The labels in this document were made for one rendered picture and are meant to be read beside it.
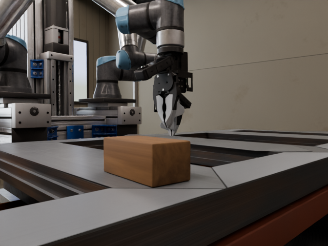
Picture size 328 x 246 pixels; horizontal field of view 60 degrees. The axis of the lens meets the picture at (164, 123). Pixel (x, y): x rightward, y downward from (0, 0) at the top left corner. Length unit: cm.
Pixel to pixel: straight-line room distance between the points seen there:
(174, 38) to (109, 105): 79
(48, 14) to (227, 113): 279
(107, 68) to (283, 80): 246
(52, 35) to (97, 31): 400
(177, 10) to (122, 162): 51
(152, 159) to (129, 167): 5
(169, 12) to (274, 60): 295
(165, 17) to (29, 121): 64
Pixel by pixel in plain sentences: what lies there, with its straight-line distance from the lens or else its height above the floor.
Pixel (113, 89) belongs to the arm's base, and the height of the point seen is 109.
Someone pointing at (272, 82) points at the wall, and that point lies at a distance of 363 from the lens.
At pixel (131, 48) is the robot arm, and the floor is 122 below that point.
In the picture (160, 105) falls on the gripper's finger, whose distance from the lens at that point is 77.
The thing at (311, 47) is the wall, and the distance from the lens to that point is 357.
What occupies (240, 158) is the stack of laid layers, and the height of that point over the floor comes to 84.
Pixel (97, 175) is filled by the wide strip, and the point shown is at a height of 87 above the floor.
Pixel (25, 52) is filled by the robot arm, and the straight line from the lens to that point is 134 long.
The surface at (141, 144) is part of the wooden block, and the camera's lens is 33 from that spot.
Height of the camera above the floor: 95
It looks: 2 degrees down
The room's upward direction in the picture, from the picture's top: straight up
